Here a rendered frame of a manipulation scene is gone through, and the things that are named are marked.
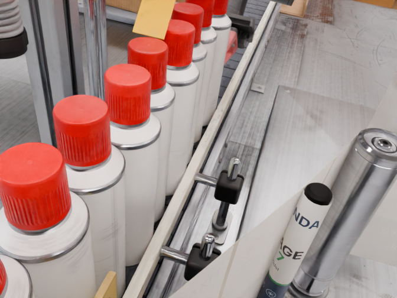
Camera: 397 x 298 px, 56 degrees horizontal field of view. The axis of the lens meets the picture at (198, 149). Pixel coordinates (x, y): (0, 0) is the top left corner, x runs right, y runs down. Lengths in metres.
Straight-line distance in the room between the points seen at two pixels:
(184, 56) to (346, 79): 0.65
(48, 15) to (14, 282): 0.28
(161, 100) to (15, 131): 0.38
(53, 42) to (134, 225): 0.21
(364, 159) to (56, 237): 0.21
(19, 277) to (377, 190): 0.24
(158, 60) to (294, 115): 0.39
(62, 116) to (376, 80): 0.86
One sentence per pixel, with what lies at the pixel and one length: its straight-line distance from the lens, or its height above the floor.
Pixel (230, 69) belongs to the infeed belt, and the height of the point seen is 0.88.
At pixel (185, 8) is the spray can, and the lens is 0.40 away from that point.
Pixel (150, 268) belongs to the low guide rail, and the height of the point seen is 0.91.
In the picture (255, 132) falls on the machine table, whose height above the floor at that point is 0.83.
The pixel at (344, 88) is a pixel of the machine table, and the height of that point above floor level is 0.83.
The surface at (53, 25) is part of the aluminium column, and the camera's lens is 0.42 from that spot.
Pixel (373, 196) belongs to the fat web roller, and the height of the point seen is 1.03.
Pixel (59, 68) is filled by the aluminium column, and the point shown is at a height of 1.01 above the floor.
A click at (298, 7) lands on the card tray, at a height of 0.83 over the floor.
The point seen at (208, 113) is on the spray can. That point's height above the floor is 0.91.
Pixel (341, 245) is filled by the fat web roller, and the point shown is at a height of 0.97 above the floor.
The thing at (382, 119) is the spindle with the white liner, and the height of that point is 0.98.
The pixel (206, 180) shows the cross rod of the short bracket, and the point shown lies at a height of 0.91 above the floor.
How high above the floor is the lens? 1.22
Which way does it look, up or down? 39 degrees down
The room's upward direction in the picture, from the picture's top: 9 degrees clockwise
